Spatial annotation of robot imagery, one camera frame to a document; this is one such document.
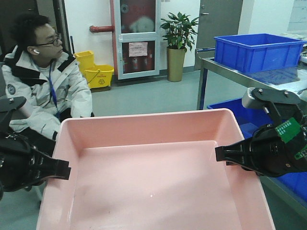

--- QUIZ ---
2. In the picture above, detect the man in white jacket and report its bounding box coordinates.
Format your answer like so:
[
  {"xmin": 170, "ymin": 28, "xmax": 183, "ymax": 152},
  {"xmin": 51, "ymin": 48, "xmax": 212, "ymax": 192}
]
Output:
[{"xmin": 2, "ymin": 12, "xmax": 93, "ymax": 155}]

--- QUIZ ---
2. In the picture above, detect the fire hose cabinet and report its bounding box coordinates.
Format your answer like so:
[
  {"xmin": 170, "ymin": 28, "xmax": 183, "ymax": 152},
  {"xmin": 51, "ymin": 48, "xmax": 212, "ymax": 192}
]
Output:
[{"xmin": 110, "ymin": 0, "xmax": 161, "ymax": 80}]

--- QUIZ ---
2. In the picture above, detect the grey door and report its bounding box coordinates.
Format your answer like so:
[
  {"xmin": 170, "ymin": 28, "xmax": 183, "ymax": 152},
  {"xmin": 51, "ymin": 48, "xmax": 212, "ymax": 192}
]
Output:
[{"xmin": 196, "ymin": 0, "xmax": 243, "ymax": 48}]

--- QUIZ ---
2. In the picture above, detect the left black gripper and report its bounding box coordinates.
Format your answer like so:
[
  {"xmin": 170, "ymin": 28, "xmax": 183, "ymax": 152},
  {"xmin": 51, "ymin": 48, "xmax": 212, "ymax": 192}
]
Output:
[{"xmin": 0, "ymin": 134, "xmax": 71, "ymax": 192}]

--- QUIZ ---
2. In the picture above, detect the yellow mop bucket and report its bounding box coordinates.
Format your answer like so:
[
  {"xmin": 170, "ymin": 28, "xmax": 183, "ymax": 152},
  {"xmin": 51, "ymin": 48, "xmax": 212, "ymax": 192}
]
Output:
[{"xmin": 74, "ymin": 50, "xmax": 114, "ymax": 89}]

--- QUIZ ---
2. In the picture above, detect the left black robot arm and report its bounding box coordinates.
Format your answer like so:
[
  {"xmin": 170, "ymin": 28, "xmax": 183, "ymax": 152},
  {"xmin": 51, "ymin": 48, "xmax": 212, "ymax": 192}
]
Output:
[{"xmin": 0, "ymin": 135, "xmax": 71, "ymax": 197}]

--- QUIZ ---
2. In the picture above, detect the green circuit board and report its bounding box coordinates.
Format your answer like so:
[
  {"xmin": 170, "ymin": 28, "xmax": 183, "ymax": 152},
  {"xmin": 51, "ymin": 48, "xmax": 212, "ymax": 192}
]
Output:
[{"xmin": 275, "ymin": 117, "xmax": 307, "ymax": 160}]

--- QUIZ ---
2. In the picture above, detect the red pipe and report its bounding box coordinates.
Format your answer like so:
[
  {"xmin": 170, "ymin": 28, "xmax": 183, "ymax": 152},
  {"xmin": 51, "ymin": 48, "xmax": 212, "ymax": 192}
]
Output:
[{"xmin": 89, "ymin": 25, "xmax": 115, "ymax": 33}]

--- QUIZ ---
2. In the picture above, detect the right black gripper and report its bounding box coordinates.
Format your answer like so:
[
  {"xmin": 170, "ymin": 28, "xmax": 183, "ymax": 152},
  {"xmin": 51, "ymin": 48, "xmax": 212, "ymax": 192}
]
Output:
[{"xmin": 215, "ymin": 127, "xmax": 307, "ymax": 177}]

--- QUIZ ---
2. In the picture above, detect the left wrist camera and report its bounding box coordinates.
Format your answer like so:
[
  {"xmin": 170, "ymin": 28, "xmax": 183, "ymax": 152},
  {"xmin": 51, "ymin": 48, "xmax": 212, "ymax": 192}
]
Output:
[{"xmin": 0, "ymin": 96, "xmax": 34, "ymax": 120}]

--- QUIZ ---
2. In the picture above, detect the plant in gold pot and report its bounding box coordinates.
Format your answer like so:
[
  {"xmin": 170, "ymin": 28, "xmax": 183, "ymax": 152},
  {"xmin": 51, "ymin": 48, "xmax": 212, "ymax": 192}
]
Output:
[{"xmin": 160, "ymin": 12, "xmax": 199, "ymax": 82}]

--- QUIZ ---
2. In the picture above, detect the blue bin on shelf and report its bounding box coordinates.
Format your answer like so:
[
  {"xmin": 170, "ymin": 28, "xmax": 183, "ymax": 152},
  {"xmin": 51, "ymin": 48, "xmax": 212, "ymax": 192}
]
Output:
[{"xmin": 214, "ymin": 34, "xmax": 307, "ymax": 73}]

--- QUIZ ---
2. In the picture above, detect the pink plastic bin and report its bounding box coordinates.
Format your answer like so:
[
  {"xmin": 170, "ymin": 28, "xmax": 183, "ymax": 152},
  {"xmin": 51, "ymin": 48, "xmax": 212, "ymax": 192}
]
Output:
[{"xmin": 36, "ymin": 109, "xmax": 275, "ymax": 230}]

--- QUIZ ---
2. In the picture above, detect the blue bin lower shelf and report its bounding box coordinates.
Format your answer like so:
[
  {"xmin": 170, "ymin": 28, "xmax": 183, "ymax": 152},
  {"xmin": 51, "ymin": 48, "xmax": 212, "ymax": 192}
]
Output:
[{"xmin": 206, "ymin": 96, "xmax": 307, "ymax": 200}]

